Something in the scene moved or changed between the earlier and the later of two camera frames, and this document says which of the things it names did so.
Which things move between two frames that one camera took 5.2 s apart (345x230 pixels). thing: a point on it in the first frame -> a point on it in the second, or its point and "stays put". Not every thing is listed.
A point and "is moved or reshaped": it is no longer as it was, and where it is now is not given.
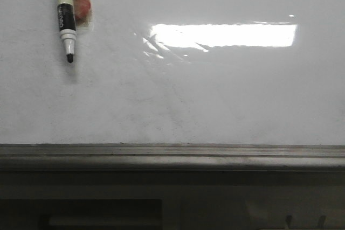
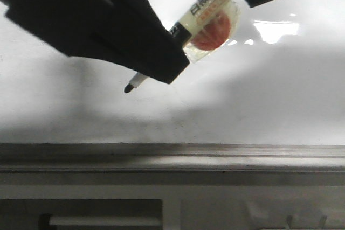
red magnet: [82, 5] is moved or reshaped
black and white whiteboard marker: [66, 13] is moved or reshaped
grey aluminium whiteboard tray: [172, 157] stays put
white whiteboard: [176, 58] stays put
